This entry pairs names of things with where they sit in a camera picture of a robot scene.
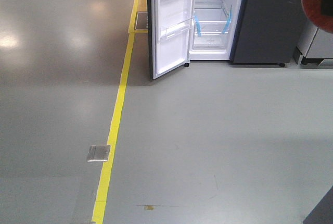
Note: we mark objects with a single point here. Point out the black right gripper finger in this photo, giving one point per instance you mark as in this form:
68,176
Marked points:
327,7

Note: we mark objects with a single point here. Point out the stainless steel cabinet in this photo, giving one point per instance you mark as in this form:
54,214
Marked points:
314,47

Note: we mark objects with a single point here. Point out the fridge door white inside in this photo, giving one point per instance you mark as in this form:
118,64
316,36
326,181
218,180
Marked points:
167,55

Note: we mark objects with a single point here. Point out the silver floor socket plate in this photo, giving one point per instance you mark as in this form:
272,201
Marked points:
98,153

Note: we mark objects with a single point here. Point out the dark grey refrigerator body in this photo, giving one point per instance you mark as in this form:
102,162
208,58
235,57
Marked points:
246,32

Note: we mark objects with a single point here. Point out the black floor sign sticker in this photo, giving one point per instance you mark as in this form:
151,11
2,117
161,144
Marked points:
141,20

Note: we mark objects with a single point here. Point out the middle clear door bin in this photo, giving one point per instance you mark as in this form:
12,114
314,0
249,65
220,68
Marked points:
167,32

